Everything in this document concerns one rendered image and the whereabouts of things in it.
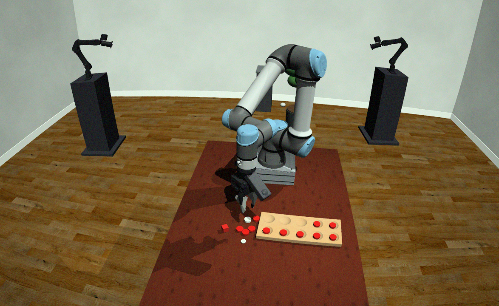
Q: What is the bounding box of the tan tray with round pockets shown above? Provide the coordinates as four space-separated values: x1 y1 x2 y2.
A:
256 212 342 247

